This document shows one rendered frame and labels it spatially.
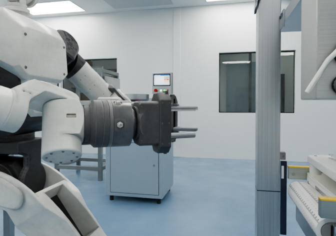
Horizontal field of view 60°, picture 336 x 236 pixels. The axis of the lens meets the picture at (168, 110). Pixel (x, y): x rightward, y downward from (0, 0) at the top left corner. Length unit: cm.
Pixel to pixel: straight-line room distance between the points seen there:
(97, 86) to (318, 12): 76
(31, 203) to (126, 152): 233
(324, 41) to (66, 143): 45
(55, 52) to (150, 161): 226
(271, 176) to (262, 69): 29
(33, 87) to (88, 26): 600
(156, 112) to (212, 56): 512
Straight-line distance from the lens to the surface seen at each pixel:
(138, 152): 303
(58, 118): 52
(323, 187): 73
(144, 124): 55
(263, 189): 87
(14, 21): 78
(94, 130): 52
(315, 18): 56
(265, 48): 85
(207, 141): 563
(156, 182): 304
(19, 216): 83
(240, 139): 561
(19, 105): 49
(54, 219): 80
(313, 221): 64
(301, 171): 86
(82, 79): 106
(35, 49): 81
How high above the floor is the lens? 102
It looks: 1 degrees down
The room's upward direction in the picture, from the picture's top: straight up
